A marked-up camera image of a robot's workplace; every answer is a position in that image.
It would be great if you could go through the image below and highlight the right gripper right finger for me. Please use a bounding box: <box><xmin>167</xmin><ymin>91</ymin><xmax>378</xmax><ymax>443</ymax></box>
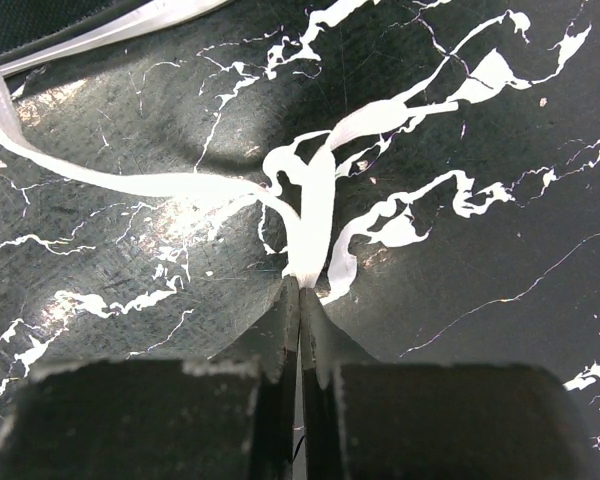
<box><xmin>299</xmin><ymin>288</ymin><xmax>378</xmax><ymax>479</ymax></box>

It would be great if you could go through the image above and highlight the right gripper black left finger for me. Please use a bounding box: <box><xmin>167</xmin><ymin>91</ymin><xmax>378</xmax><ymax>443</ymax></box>
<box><xmin>212</xmin><ymin>276</ymin><xmax>300</xmax><ymax>479</ymax></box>

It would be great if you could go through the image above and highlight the white shoelace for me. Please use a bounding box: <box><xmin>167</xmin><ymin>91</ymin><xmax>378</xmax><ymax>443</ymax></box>
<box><xmin>0</xmin><ymin>74</ymin><xmax>458</xmax><ymax>294</ymax></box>

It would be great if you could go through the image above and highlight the black white sneaker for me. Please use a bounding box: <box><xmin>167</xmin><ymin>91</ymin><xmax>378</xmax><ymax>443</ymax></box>
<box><xmin>0</xmin><ymin>0</ymin><xmax>225</xmax><ymax>77</ymax></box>

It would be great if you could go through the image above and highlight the black marble pattern mat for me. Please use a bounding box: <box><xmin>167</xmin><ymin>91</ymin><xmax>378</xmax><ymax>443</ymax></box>
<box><xmin>0</xmin><ymin>1</ymin><xmax>600</xmax><ymax>452</ymax></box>

